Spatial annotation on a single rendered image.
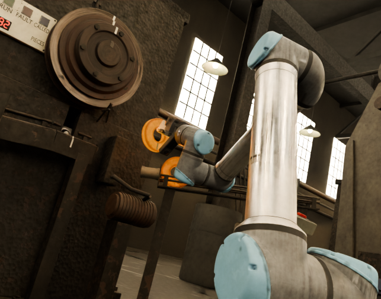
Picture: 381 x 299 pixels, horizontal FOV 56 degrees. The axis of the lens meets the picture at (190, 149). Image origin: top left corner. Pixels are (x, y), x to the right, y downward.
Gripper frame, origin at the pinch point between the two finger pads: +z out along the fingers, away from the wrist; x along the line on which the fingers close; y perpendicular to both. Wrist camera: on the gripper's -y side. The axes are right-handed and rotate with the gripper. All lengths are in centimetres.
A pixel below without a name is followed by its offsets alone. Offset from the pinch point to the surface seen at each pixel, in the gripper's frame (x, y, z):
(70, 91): 38.2, 0.0, 19.8
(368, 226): -239, 6, 11
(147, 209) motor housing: -7.5, -34.7, -7.4
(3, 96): 65, -13, -7
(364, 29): -783, 566, 509
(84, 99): 31.2, -0.7, 19.6
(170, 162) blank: -15.0, -11.1, 3.2
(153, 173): -9.0, -19.4, 3.8
